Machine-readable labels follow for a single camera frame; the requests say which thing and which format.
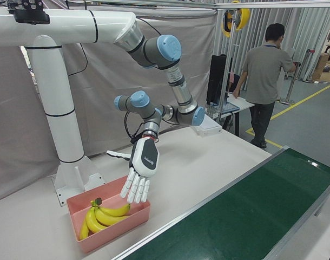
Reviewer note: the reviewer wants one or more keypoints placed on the grey fabric curtain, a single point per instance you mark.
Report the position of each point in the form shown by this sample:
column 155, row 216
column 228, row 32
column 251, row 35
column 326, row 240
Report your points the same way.
column 105, row 70

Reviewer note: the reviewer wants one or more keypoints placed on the black flat monitor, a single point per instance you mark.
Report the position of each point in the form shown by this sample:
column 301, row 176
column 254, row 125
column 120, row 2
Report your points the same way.
column 215, row 78

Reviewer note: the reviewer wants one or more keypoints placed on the chrome stanchion post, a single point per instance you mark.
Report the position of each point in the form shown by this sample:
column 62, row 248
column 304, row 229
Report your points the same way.
column 308, row 67
column 290, row 86

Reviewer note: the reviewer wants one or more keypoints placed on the pink plastic basket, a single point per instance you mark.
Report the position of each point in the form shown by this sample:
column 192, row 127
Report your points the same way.
column 119, row 235

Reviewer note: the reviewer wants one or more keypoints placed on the white rectangular box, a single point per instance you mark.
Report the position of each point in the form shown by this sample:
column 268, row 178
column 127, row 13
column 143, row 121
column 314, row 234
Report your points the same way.
column 208, row 127

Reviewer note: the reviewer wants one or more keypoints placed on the yellow banana bunch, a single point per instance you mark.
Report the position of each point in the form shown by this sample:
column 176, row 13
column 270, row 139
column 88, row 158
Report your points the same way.
column 105, row 219

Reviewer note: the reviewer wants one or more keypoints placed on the person in grey shirt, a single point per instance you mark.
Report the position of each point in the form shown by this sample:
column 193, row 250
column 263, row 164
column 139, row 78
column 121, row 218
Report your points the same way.
column 262, row 75

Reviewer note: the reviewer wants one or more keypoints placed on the black camera on beam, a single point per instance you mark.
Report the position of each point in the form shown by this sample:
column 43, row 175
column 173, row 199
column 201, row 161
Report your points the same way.
column 29, row 16

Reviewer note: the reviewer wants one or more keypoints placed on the white desk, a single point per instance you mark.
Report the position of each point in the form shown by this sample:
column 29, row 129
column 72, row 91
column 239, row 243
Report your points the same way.
column 240, row 101

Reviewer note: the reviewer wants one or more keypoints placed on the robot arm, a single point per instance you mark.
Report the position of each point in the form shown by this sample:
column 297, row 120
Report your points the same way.
column 181, row 92

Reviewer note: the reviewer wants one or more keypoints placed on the green belt conveyor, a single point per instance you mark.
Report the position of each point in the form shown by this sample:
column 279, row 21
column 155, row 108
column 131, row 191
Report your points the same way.
column 235, row 211

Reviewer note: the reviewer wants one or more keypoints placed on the brown cardboard box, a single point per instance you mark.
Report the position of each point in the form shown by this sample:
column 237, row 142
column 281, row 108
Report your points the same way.
column 320, row 67

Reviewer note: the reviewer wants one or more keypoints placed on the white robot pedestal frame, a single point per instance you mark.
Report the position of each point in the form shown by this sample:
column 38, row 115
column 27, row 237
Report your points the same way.
column 59, row 108

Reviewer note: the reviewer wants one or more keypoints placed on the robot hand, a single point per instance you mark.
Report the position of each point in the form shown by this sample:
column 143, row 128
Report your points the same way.
column 144, row 159

